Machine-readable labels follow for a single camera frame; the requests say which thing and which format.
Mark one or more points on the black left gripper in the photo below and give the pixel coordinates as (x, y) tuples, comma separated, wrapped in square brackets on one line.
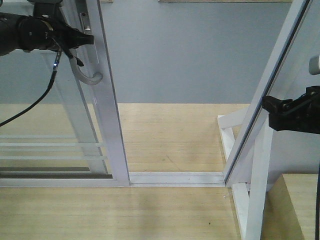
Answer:
[(66, 37)]

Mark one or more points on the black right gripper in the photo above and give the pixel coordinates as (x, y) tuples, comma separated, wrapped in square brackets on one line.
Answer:
[(300, 115)]

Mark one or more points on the grey curved door handle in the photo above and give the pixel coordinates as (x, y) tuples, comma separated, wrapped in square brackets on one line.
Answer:
[(75, 64)]

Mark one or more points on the sliding transparent glass door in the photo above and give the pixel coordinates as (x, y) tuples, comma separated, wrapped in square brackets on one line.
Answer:
[(59, 118)]

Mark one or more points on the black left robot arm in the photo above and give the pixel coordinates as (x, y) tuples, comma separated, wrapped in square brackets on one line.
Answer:
[(45, 29)]

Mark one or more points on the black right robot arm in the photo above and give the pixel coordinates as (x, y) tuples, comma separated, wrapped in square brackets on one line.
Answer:
[(299, 115)]

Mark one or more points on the fixed glass door panel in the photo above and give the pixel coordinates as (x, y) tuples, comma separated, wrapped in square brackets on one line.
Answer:
[(48, 127)]

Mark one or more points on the white diagonal support brace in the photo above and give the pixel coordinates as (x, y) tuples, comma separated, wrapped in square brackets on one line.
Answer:
[(248, 196)]

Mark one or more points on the light wooden box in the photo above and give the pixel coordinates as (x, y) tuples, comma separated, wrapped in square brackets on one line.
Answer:
[(290, 208)]

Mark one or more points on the light wooden platform board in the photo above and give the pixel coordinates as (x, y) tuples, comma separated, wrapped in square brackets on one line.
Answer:
[(158, 137)]

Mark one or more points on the white door outer frame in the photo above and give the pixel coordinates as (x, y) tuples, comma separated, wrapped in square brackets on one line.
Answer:
[(247, 129)]

